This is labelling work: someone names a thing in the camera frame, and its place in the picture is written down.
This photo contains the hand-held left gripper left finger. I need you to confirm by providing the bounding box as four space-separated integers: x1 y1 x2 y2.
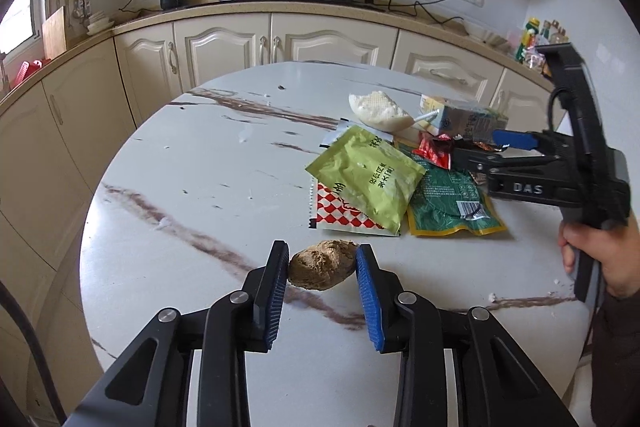
65 239 291 427

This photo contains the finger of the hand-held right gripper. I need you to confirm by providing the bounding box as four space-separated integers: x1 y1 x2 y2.
492 129 571 152
451 148 549 178

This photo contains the cluster of condiment bottles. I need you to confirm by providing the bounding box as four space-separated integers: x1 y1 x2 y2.
515 18 571 68

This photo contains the red white checkered packet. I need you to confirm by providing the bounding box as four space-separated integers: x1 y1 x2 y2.
307 177 401 238

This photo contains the wooden cutting board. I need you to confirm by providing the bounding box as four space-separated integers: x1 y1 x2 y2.
41 6 68 60

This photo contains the red plastic basket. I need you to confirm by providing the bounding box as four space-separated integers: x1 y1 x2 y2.
11 61 46 88

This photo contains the small silver sachet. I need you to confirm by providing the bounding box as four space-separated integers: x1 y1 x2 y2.
320 119 358 152

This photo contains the white bowl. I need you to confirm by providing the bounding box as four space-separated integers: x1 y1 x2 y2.
467 26 508 48

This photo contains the person's right forearm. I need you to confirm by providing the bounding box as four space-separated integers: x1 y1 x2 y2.
590 289 640 427

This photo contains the dark green gold-edged packet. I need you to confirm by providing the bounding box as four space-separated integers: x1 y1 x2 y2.
406 152 507 238

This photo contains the white steamed bun piece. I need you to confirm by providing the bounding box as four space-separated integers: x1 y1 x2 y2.
348 91 413 131

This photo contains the person's right hand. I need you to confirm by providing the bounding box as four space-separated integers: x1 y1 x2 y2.
559 211 640 299

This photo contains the brown bun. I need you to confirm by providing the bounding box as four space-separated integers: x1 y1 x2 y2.
289 240 360 292

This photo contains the small red wrapper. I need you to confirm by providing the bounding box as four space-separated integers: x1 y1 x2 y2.
412 132 463 170

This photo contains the kitchen window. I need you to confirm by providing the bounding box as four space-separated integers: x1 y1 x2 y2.
0 0 48 52

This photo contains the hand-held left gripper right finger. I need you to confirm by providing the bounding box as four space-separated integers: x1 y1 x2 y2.
354 243 566 427

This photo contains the light green snack packet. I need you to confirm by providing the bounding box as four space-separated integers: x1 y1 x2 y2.
305 125 427 233

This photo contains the stack of white bowls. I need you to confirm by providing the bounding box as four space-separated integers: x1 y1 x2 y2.
85 9 116 36

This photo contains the round marble table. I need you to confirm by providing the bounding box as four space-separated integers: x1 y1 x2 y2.
79 61 593 427

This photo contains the milk carton with straw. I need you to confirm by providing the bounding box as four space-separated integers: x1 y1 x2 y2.
410 94 510 142

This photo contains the thick black cable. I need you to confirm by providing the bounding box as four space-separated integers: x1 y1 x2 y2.
0 279 68 427

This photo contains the black cooker power cable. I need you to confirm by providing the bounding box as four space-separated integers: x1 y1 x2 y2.
372 0 468 28

